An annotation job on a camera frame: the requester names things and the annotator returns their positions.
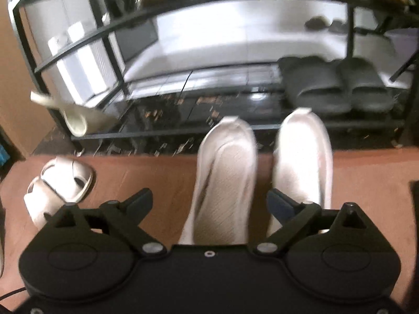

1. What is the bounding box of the wooden cabinet panel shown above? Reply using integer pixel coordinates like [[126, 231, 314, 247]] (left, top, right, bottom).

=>
[[0, 0, 56, 161]]

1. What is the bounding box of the black cable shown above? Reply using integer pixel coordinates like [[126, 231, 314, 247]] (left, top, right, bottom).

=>
[[0, 287, 27, 301]]

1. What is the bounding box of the white paper bag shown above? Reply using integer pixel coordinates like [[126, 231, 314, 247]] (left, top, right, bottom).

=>
[[47, 21, 110, 105]]

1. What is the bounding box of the white embroidered shoe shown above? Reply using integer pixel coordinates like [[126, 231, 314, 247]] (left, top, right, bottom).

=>
[[179, 116, 257, 246], [267, 107, 334, 236]]

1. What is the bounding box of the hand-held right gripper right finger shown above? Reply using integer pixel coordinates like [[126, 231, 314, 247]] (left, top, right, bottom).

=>
[[255, 188, 377, 258]]

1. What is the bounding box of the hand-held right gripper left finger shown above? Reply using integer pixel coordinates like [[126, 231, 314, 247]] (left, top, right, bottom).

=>
[[41, 187, 167, 258]]

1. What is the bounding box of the purple plastic basin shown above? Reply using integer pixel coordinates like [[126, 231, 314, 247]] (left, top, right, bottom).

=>
[[383, 28, 419, 89]]

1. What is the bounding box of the dark grey slide slipper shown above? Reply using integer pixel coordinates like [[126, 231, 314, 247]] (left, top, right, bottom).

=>
[[337, 57, 393, 112], [278, 55, 352, 113]]

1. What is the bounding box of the pale green slipper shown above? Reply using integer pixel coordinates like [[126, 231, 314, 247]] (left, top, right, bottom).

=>
[[30, 91, 115, 137]]

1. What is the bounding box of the beige slip-on sandal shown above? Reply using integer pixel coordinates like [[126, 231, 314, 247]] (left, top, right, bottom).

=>
[[24, 177, 66, 229], [41, 157, 96, 203]]

